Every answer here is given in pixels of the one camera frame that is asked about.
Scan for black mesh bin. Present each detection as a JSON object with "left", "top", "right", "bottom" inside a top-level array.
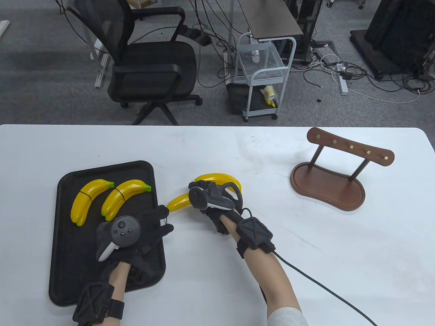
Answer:
[{"left": 226, "top": 83, "right": 250, "bottom": 115}]

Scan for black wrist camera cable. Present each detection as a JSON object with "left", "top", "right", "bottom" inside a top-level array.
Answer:
[{"left": 272, "top": 250, "right": 378, "bottom": 326}]

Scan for black plastic tray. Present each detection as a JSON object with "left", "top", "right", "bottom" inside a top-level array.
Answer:
[{"left": 49, "top": 160, "right": 166, "bottom": 307}]

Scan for white sleeve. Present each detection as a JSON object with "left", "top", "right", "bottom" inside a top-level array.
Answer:
[{"left": 267, "top": 307, "right": 310, "bottom": 326}]

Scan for person's right hand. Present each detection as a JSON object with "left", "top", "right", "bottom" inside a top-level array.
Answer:
[{"left": 189, "top": 181, "right": 242, "bottom": 235}]

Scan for black metal desk frame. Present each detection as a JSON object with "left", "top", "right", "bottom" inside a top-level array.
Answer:
[{"left": 285, "top": 0, "right": 324, "bottom": 65}]

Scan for grey handheld controller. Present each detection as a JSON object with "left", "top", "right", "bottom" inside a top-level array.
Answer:
[
  {"left": 96, "top": 216, "right": 141, "bottom": 262},
  {"left": 189, "top": 182, "right": 243, "bottom": 214}
]

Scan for black equipment base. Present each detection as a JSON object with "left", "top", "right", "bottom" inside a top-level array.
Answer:
[{"left": 350, "top": 0, "right": 435, "bottom": 80}]

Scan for white utility cart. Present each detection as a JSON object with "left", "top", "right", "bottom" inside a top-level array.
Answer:
[{"left": 235, "top": 32, "right": 297, "bottom": 123}]

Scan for cardboard box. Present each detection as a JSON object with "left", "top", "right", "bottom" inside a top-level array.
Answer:
[{"left": 127, "top": 0, "right": 159, "bottom": 10}]

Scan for yellow white bottle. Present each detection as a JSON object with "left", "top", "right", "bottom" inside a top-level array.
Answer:
[{"left": 260, "top": 85, "right": 278, "bottom": 108}]

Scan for silver metal frame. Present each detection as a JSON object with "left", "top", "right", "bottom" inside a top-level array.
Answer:
[{"left": 90, "top": 20, "right": 111, "bottom": 89}]

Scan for person's left forearm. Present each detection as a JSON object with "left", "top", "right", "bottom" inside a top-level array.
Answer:
[{"left": 109, "top": 261, "right": 133, "bottom": 306}]

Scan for brown wooden hook stand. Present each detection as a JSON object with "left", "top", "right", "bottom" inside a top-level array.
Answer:
[{"left": 290, "top": 127, "right": 395, "bottom": 212}]

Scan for white floor cable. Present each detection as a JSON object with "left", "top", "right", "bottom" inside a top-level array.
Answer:
[{"left": 347, "top": 87, "right": 422, "bottom": 104}]

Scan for black office chair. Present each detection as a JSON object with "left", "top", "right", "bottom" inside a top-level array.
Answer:
[{"left": 66, "top": 0, "right": 203, "bottom": 126}]

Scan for person's right forearm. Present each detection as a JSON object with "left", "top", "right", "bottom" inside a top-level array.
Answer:
[{"left": 220, "top": 212, "right": 303, "bottom": 318}]

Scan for dark top side table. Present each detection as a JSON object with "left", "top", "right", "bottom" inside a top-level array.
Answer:
[{"left": 228, "top": 0, "right": 305, "bottom": 65}]

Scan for metal floor box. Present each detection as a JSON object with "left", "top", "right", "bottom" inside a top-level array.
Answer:
[{"left": 311, "top": 41, "right": 337, "bottom": 66}]

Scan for person's left hand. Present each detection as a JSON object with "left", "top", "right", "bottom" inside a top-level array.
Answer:
[{"left": 96, "top": 205, "right": 174, "bottom": 282}]

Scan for tangle of black cables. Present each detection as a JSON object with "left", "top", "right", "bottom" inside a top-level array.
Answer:
[{"left": 301, "top": 51, "right": 435, "bottom": 102}]

